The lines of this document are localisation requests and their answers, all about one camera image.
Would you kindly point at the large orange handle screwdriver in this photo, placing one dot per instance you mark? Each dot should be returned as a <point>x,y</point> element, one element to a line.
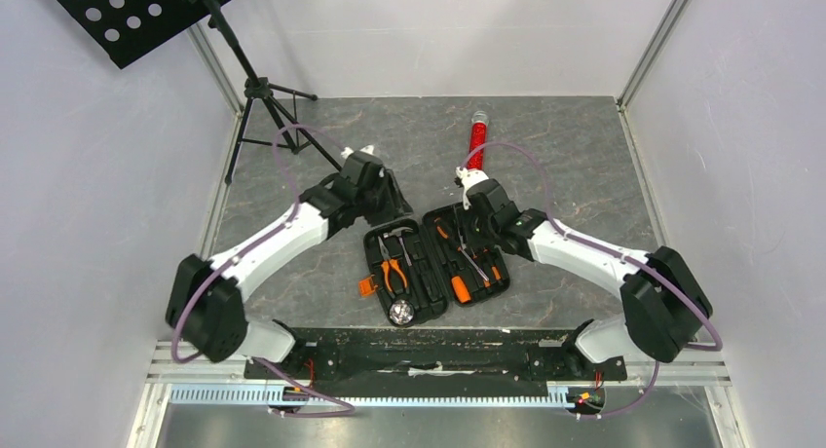
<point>460,289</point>

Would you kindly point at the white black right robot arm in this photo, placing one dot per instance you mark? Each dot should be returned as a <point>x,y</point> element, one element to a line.
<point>663,305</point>

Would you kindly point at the black plastic tool case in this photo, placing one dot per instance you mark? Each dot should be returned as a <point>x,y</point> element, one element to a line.
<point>434,263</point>

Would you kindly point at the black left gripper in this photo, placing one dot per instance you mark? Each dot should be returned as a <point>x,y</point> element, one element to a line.
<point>395,206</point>

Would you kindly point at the orange handle pliers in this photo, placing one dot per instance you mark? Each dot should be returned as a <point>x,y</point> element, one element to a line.
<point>390,266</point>

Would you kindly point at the thin orange black screwdriver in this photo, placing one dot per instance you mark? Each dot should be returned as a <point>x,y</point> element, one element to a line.
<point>477,268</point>

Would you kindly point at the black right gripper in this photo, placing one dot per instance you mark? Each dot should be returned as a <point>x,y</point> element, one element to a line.
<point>481,191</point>

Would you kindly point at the steel claw hammer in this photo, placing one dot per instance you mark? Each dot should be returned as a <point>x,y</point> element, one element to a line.
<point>399,234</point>

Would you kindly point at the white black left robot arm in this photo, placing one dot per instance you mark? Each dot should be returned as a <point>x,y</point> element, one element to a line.
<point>206,307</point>

